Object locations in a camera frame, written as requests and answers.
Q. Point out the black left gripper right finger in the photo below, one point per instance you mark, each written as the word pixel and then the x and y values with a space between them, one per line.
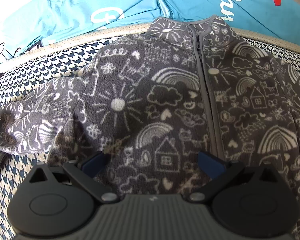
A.
pixel 221 173

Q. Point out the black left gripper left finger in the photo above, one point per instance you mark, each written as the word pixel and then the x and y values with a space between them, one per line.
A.
pixel 82 174

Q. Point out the grey patterned fleece garment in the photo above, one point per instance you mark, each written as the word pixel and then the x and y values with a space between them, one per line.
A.
pixel 259 204

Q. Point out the houndstooth sofa cushion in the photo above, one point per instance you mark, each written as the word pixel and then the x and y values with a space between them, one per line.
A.
pixel 40 67

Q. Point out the blue cartoon print pillow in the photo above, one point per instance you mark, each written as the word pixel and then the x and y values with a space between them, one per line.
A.
pixel 28 24

